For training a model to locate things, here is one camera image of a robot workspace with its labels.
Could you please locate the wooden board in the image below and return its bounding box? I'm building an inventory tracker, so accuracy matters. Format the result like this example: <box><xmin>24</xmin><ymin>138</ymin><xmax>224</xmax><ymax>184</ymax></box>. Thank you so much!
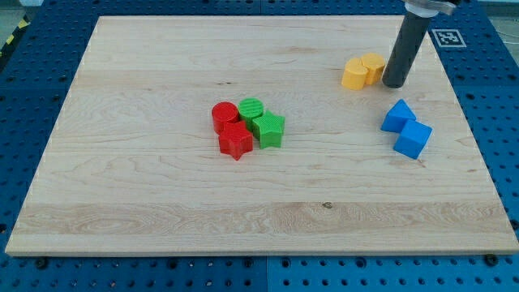
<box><xmin>6</xmin><ymin>15</ymin><xmax>518</xmax><ymax>256</ymax></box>

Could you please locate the green cylinder block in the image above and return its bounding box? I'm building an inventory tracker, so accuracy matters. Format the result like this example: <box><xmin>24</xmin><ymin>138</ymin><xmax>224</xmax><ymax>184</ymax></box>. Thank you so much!
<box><xmin>238</xmin><ymin>97</ymin><xmax>264</xmax><ymax>131</ymax></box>

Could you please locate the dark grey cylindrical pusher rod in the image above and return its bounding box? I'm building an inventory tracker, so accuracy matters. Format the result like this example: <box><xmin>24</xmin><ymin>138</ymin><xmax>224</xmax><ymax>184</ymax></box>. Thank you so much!
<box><xmin>382</xmin><ymin>11</ymin><xmax>431</xmax><ymax>88</ymax></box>

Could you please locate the blue cube block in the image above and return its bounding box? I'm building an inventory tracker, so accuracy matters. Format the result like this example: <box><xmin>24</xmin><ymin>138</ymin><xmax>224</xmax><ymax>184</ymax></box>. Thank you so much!
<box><xmin>393</xmin><ymin>120</ymin><xmax>432</xmax><ymax>159</ymax></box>

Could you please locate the green star block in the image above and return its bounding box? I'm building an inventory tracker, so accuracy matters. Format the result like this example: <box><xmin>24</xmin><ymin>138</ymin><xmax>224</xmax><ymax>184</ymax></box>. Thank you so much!
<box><xmin>252</xmin><ymin>110</ymin><xmax>285</xmax><ymax>149</ymax></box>

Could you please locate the red star block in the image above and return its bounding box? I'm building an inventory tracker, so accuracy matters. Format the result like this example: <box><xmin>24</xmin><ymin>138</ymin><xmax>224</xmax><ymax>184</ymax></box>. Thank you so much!
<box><xmin>218</xmin><ymin>121</ymin><xmax>253</xmax><ymax>161</ymax></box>

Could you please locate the black bolt front left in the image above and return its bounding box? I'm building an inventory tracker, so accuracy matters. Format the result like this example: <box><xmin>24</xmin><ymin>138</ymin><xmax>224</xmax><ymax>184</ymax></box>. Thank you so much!
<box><xmin>34</xmin><ymin>257</ymin><xmax>49</xmax><ymax>270</ymax></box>

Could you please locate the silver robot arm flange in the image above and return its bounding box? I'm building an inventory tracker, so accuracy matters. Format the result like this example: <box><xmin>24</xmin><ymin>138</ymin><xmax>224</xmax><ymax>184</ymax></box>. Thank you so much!
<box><xmin>404</xmin><ymin>0</ymin><xmax>457</xmax><ymax>18</ymax></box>

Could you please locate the yellow heart block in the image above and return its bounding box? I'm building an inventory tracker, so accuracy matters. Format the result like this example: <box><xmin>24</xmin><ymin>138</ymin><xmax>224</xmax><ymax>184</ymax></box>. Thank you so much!
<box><xmin>341</xmin><ymin>58</ymin><xmax>368</xmax><ymax>90</ymax></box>

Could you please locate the yellow hexagon block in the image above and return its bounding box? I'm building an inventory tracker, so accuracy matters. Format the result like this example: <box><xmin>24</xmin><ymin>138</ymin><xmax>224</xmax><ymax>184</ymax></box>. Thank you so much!
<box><xmin>361</xmin><ymin>53</ymin><xmax>385</xmax><ymax>85</ymax></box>

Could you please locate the white fiducial marker tag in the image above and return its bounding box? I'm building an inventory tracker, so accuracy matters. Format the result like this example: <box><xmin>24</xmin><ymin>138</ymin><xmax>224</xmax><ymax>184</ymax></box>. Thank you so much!
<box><xmin>432</xmin><ymin>28</ymin><xmax>466</xmax><ymax>48</ymax></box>

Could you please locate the black bolt front right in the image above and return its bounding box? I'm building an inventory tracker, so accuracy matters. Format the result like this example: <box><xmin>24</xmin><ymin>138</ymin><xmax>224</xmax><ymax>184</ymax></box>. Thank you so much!
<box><xmin>483</xmin><ymin>254</ymin><xmax>499</xmax><ymax>267</ymax></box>

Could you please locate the red cylinder block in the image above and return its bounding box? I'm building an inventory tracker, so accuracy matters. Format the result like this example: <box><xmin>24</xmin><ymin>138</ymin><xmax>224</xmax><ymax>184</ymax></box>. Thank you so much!
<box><xmin>212</xmin><ymin>101</ymin><xmax>239</xmax><ymax>134</ymax></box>

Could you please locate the blue triangle block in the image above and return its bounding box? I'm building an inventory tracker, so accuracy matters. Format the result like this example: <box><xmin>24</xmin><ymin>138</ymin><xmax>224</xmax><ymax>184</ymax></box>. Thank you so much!
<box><xmin>380</xmin><ymin>99</ymin><xmax>416</xmax><ymax>133</ymax></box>

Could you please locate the black bolt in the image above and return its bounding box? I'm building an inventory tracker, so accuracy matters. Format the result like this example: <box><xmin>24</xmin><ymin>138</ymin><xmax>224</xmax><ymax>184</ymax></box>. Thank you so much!
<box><xmin>483</xmin><ymin>254</ymin><xmax>499</xmax><ymax>267</ymax></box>
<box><xmin>34</xmin><ymin>257</ymin><xmax>49</xmax><ymax>270</ymax></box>

